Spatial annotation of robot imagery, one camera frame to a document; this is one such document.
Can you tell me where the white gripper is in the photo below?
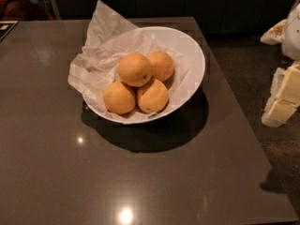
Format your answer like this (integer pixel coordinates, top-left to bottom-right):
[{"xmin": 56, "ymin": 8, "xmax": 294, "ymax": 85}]
[{"xmin": 261, "ymin": 4, "xmax": 300, "ymax": 128}]

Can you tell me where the orange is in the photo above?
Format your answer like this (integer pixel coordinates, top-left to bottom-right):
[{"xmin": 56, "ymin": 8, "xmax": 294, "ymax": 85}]
[
  {"xmin": 147, "ymin": 51, "xmax": 175, "ymax": 82},
  {"xmin": 117, "ymin": 52, "xmax": 153, "ymax": 87},
  {"xmin": 137, "ymin": 79, "xmax": 169, "ymax": 113},
  {"xmin": 103, "ymin": 81, "xmax": 136, "ymax": 115}
]

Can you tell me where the white bowl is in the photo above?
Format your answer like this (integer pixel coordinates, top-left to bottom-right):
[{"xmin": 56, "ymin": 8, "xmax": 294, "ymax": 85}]
[{"xmin": 82, "ymin": 26, "xmax": 205, "ymax": 125}]

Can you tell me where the white crumpled paper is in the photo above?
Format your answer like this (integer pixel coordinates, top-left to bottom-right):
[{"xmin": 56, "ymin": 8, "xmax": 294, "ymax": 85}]
[{"xmin": 68, "ymin": 1, "xmax": 191, "ymax": 124}]

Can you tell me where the person in orange clothing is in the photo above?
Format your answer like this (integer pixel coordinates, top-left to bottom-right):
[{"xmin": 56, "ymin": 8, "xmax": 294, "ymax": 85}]
[{"xmin": 0, "ymin": 0, "xmax": 54, "ymax": 22}]

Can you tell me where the black tablet at table edge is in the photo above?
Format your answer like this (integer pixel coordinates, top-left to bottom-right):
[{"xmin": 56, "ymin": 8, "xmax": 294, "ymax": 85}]
[{"xmin": 0, "ymin": 21, "xmax": 18, "ymax": 41}]

